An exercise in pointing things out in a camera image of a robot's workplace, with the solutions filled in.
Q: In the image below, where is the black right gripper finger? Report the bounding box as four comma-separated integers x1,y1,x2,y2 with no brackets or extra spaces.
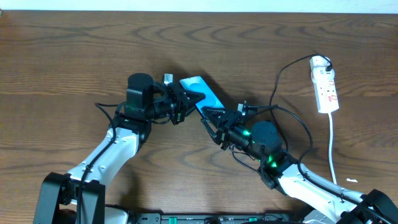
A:
201,118,221,145
202,106,226,129

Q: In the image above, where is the blue Galaxy smartphone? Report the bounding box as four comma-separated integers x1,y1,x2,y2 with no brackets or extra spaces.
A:
178,75,225,118

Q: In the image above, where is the black USB charging cable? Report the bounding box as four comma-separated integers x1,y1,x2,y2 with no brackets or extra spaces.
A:
229,54,333,174

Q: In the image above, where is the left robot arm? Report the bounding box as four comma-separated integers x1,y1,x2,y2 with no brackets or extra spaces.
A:
34,73,205,224

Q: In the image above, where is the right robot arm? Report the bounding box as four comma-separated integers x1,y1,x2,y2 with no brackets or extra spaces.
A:
201,106,397,223

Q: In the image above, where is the white charger plug adapter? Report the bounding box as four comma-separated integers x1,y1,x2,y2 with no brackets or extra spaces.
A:
310,55,331,70

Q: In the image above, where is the white power strip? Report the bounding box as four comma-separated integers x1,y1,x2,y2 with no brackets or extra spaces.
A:
311,67,340,114

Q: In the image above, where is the white power strip cord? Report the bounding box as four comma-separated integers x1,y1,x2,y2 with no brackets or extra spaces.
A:
327,112,338,185

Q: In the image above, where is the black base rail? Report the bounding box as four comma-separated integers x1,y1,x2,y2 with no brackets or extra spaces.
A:
105,213,296,224

